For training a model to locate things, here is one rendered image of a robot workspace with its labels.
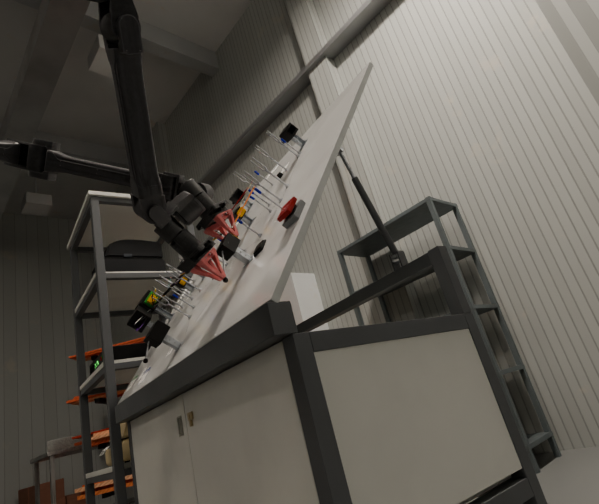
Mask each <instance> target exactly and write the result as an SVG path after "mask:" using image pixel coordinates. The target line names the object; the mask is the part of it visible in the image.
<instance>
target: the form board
mask: <svg viewBox="0 0 599 504"><path fill-rule="evenodd" d="M372 68H373V64H372V63H371V62H369V63H368V64H367V65H366V66H365V67H364V68H363V70H362V71H361V72H360V73H359V74H358V75H357V76H356V77H355V78H354V80H353V81H352V82H351V83H350V84H349V85H348V86H347V87H346V88H345V89H344V91H343V92H342V93H341V94H340V95H339V96H338V97H337V98H336V99H335V101H334V102H333V103H332V104H331V105H330V106H329V107H328V108H327V109H326V111H325V112H324V113H323V114H322V115H321V116H320V117H319V118H318V119H317V120H316V122H315V123H314V124H313V125H312V126H311V127H310V128H309V129H308V130H307V132H306V133H305V134H304V135H303V136H302V137H301V138H302V139H303V140H304V141H305V140H307V139H308V140H307V141H306V143H305V145H304V146H303V148H302V149H301V150H300V148H301V147H300V146H298V145H297V144H295V145H294V146H293V148H295V149H296V150H297V151H298V152H301V154H300V156H299V158H298V159H297V156H296V155H294V154H293V153H292V152H290V151H288V153H287V154H286V155H285V156H284V157H283V158H282V159H281V160H280V161H279V162H280V163H279V164H281V165H282V166H283V167H285V166H286V165H287V164H288V162H289V161H290V162H289V164H288V166H287V168H288V170H287V171H286V172H285V170H284V171H283V172H282V174H283V176H282V177H281V178H279V177H278V176H277V174H278V173H279V172H280V173H281V171H282V169H283V168H282V167H280V166H279V165H278V164H277V165H278V167H277V168H276V170H275V171H274V172H273V173H272V174H274V175H275V176H276V177H277V178H279V179H280V180H281V181H283V182H284V183H285V184H289V186H288V188H287V189H286V187H285V185H284V184H282V183H281V182H280V181H278V180H277V179H276V178H274V177H273V176H272V175H270V176H269V177H268V175H269V174H268V175H267V176H266V177H265V179H266V178H267V177H268V178H267V180H268V181H270V182H271V183H274V184H273V186H272V185H271V184H270V183H269V182H267V181H265V179H263V180H262V181H261V182H260V184H261V185H262V186H264V187H265V188H266V189H268V190H269V191H270V192H272V193H273V194H274V195H276V196H277V197H279V198H281V199H282V198H283V200H282V201H281V202H280V203H279V200H278V199H277V198H275V197H274V196H272V195H271V194H270V193H268V192H267V191H266V190H264V189H263V188H262V187H260V186H257V187H256V188H257V189H259V190H260V191H261V192H262V193H264V192H265V193H264V195H266V196H267V197H269V198H270V199H271V200H273V201H274V202H275V203H277V204H278V205H280V206H281V207H283V206H284V205H285V204H286V203H287V202H288V201H289V200H290V199H291V198H292V197H296V198H297V201H296V203H297V202H298V201H299V200H300V199H301V200H303V201H304V202H305V203H306V204H305V206H304V208H303V211H302V213H301V215H300V218H299V219H298V220H297V221H296V222H294V223H293V224H292V225H291V226H290V227H289V228H288V229H286V228H284V227H283V226H282V224H283V222H284V220H283V221H282V222H279V221H277V222H276V220H277V218H278V216H279V214H280V212H281V208H279V207H278V206H276V205H275V204H274V203H272V202H271V201H270V200H268V199H267V198H266V197H264V196H262V195H261V194H259V193H258V192H256V191H255V190H253V192H254V193H255V194H256V195H258V196H259V197H261V198H262V199H263V200H265V201H266V202H267V203H271V204H270V206H269V207H268V204H266V203H265V202H264V201H262V200H261V199H259V198H258V197H257V196H255V195H254V194H251V196H253V197H254V198H255V199H256V200H257V201H259V202H260V203H262V204H263V205H264V206H266V207H267V208H268V209H271V210H272V212H271V213H269V211H268V210H267V209H266V208H264V207H263V206H262V205H260V204H259V203H257V202H256V201H255V200H252V199H251V198H250V197H249V199H248V201H250V202H251V203H252V202H254V201H255V202H254V204H253V205H252V207H251V208H250V210H249V211H248V209H249V208H247V207H246V206H244V209H246V213H245V214H246V215H247V216H248V217H250V218H251V219H253V218H255V217H256V218H255V220H254V221H253V223H252V225H251V226H250V228H251V229H253V230H254V231H256V232H257V233H259V234H262V235H261V237H260V238H259V237H258V235H257V234H256V233H254V232H253V231H251V230H250V229H247V227H245V226H244V225H243V224H240V223H239V222H238V224H237V226H236V228H237V230H238V233H239V236H238V238H239V239H240V240H241V241H240V243H239V245H238V246H239V247H240V248H242V249H243V250H247V251H246V253H247V254H249V255H250V256H252V255H253V253H254V250H255V248H256V246H257V245H258V244H259V243H260V242H261V241H262V240H265V239H266V243H265V245H264V248H263V250H262V251H261V252H260V253H259V254H258V255H257V256H256V257H254V256H253V259H252V260H251V261H250V262H249V263H248V264H247V265H246V266H245V267H244V268H243V266H244V263H242V262H241V261H239V260H238V259H236V258H235V257H233V256H232V257H231V258H230V259H229V260H228V261H226V260H224V261H225V263H228V265H227V266H226V267H225V270H226V276H227V278H228V282H227V283H224V282H223V280H222V281H221V282H220V281H217V280H215V279H213V280H212V278H209V277H205V278H204V280H203V281H201V280H202V277H200V276H199V275H197V274H193V276H192V277H191V279H193V280H196V281H195V282H194V283H193V281H192V282H191V284H193V285H194V286H195V285H197V286H196V287H197V288H199V289H200V288H201V289H202V290H201V292H200V293H199V290H198V289H196V288H195V289H194V291H193V293H192V294H191V296H190V297H194V298H193V299H192V301H191V298H188V297H187V296H186V295H184V296H185V297H184V298H183V299H182V300H184V301H186V302H187V303H189V304H191V305H192V306H195V308H194V309H193V308H192V307H191V306H189V305H188V304H186V303H184V302H183V301H181V300H180V301H179V302H178V301H177V302H178V304H181V303H182V302H183V303H182V305H181V306H184V308H183V309H182V308H181V307H180V308H179V310H180V311H182V312H184V313H185V314H187V315H190V316H191V315H192V316H191V318H190V319H189V318H188V317H187V316H185V315H184V314H182V313H180V312H179V311H177V312H176V310H175V309H174V308H173V310H172V312H171V314H173V313H174V312H176V313H175V314H174V315H173V317H172V319H171V321H170V322H169V323H168V321H169V319H167V320H166V322H165V324H166V325H168V326H170V329H169V331H168V333H167V335H169V336H170V337H172V338H174V339H175V340H177V341H179V342H183V341H184V342H183V344H182V346H181V348H180V349H179V350H177V351H176V352H174V351H175V349H173V350H172V352H171V353H170V354H169V355H168V356H166V355H167V353H168V351H169V350H170V348H171V347H170V346H168V345H166V344H164V343H163V342H162V343H161V345H159V346H158V347H157V348H153V347H152V346H151V347H150V349H149V351H148V355H147V359H148V362H147V363H144V362H143V361H142V363H141V365H140V366H139V368H138V370H137V371H136V373H135V375H134V376H133V378H132V380H133V379H134V378H135V377H136V376H137V375H138V374H139V375H138V377H137V379H136V380H135V382H134V384H133V386H132V387H131V388H130V389H129V390H128V391H127V389H128V387H129V385H130V384H131V382H132V380H131V382H130V383H129V385H128V387H127V388H126V390H125V392H124V394H123V395H122V397H121V399H120V400H119V402H118V404H119V403H121V402H122V401H124V400H125V399H127V398H128V397H130V396H131V395H133V394H134V393H136V392H137V391H138V390H140V389H141V388H143V387H144V386H146V385H147V384H149V383H150V382H152V381H153V380H155V379H156V378H157V377H159V376H160V375H162V374H163V373H165V372H166V371H168V370H169V369H171V368H172V367H174V366H175V365H176V364H178V363H179V362H181V361H182V360H184V359H185V358H187V357H188V356H190V355H191V354H193V353H194V352H195V351H197V350H198V349H200V348H201V347H203V346H204V345H206V344H207V343H209V342H210V341H212V340H213V339H214V338H216V337H217V336H219V335H220V334H222V333H223V332H225V331H226V330H228V329H229V328H231V327H232V326H233V325H235V324H236V323H238V322H239V321H241V320H242V319H244V318H245V317H247V316H248V315H250V314H251V313H252V312H254V311H255V310H257V309H258V308H260V307H261V306H263V305H264V304H266V303H267V302H276V303H279V301H280V298H281V296H282V293H283V291H284V288H285V286H286V283H287V281H288V278H289V276H290V273H291V271H292V268H293V266H294V263H295V261H296V258H297V256H298V253H299V251H300V248H301V246H302V243H303V241H304V238H305V236H306V233H307V231H308V228H309V226H310V223H311V221H312V218H313V216H314V213H315V211H316V208H317V206H318V203H319V201H320V198H321V196H322V193H323V191H324V188H325V186H326V183H327V181H328V178H329V176H330V173H331V171H332V168H333V166H334V163H335V161H336V158H337V155H338V153H339V150H340V148H341V145H342V143H343V140H344V138H345V135H346V133H347V130H348V128H349V125H350V123H351V120H352V118H353V115H354V113H355V110H356V108H357V105H358V103H359V100H360V98H361V95H362V93H363V90H364V88H365V85H366V83H367V80H368V78H369V75H370V73H371V70H372ZM299 150H300V151H299ZM277 165H276V166H277ZM276 166H275V167H276ZM275 167H274V168H275ZM274 168H273V169H274ZM273 169H272V170H273ZM272 170H271V171H272ZM271 171H270V172H271ZM296 203H295V204H296ZM187 298H188V299H187ZM186 299H187V300H186ZM188 319H189V320H188ZM152 348H153V349H152ZM147 366H148V367H147ZM151 366H152V367H151ZM146 367H147V369H148V368H150V367H151V368H150V370H149V372H148V374H147V375H146V377H145V379H144V381H143V382H142V383H140V384H139V385H138V383H139V381H140V380H141V379H139V377H140V375H141V374H142V372H143V370H144V369H145V368H146ZM147 369H146V370H147ZM146 370H145V371H146ZM138 379H139V380H138ZM137 380H138V381H137ZM126 391H127V392H126ZM118 404H117V405H118Z"/></svg>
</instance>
